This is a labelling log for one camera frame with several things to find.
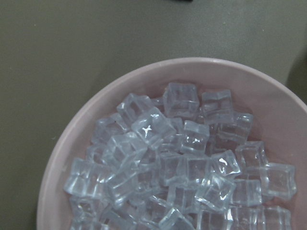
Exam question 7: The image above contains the pile of ice cubes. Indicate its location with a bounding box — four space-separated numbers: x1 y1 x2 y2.
64 83 296 230

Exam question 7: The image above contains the green bowl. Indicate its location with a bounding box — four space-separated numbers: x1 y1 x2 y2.
286 47 307 103

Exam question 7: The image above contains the pink bowl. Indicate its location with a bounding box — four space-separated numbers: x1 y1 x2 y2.
36 57 307 230

